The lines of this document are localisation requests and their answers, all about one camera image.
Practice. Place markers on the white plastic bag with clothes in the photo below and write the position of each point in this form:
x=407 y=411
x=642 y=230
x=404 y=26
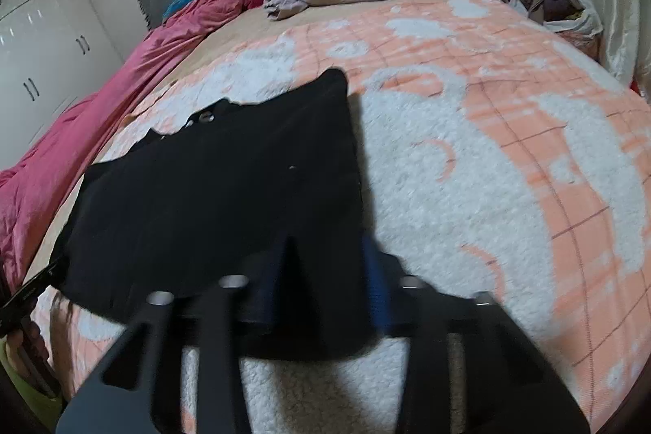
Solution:
x=564 y=9

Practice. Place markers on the black sweater with orange cuffs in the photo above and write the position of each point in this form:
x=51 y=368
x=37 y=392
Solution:
x=213 y=210

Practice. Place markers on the white wardrobe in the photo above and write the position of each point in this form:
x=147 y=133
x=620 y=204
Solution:
x=46 y=37

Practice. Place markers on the dark red cloth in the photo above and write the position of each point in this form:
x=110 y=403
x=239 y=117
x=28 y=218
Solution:
x=254 y=1

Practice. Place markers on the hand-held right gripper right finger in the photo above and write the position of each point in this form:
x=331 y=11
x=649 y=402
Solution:
x=379 y=299

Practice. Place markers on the pink duvet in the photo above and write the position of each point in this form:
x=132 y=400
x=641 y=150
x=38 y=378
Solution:
x=76 y=149

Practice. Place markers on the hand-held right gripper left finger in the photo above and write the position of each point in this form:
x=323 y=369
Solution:
x=267 y=284

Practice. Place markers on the person's left forearm green sleeve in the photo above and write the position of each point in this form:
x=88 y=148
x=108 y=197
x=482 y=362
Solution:
x=25 y=398

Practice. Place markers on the beige bed sheet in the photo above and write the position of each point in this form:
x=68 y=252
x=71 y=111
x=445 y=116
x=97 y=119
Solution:
x=229 y=42

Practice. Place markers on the orange and white fleece blanket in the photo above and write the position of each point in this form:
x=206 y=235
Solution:
x=483 y=185

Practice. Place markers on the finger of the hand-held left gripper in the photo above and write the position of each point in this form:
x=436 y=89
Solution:
x=48 y=274

